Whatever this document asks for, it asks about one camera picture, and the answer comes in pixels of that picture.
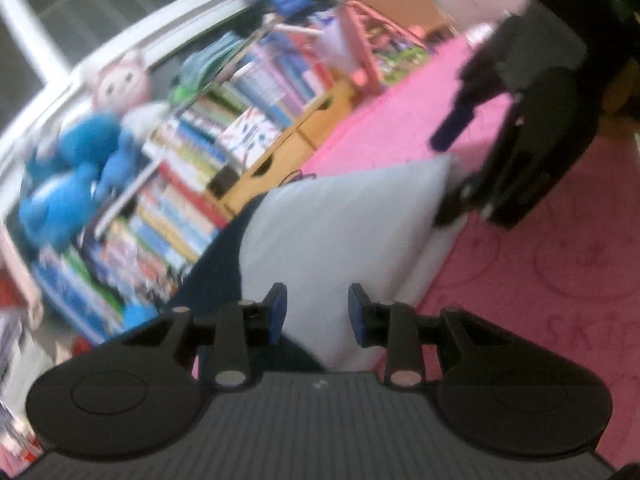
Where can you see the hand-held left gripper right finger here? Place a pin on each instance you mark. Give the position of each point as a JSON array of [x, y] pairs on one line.
[[357, 310]]

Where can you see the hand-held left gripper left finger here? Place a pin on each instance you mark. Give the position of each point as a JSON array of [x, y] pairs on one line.
[[277, 310]]

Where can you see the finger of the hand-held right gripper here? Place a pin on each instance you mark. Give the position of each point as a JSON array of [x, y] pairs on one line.
[[460, 120], [465, 200]]

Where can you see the navy and white jacket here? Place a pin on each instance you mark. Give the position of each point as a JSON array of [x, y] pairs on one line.
[[340, 225]]

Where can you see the pink bunny-pattern blanket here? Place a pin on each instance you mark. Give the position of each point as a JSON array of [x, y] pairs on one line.
[[525, 285]]

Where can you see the pink toy house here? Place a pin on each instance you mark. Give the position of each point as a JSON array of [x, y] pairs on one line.
[[380, 45]]

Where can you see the blue round plush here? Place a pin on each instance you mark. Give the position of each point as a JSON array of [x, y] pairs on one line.
[[139, 316]]

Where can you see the small black box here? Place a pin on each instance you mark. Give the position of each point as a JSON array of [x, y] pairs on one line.
[[224, 181]]

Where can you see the row of large picture books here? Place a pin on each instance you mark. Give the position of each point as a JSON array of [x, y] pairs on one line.
[[150, 240]]

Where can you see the wooden drawer organizer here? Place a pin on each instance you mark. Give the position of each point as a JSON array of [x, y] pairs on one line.
[[285, 160]]

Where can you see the white patterned box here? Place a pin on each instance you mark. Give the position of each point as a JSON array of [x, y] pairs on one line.
[[250, 135]]

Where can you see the row of slim paperback books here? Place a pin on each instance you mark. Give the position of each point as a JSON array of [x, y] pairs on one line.
[[270, 85]]

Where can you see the white plush toy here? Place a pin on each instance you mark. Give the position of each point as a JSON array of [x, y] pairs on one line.
[[145, 117]]

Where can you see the large blue plush toy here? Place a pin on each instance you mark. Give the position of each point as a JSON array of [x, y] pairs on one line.
[[75, 175]]

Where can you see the stack of green booklets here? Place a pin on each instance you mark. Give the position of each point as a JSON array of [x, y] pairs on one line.
[[210, 65]]

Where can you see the pink plush doll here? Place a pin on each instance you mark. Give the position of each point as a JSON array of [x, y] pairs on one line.
[[122, 80]]

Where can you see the white window frame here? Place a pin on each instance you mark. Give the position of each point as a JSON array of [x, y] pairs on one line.
[[30, 25]]

